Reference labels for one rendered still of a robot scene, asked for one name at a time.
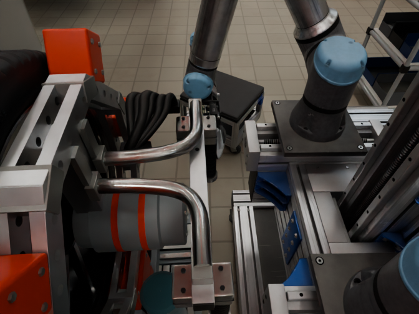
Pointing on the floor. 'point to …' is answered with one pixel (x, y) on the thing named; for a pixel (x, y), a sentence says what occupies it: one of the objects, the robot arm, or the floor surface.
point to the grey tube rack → (380, 67)
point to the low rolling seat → (234, 106)
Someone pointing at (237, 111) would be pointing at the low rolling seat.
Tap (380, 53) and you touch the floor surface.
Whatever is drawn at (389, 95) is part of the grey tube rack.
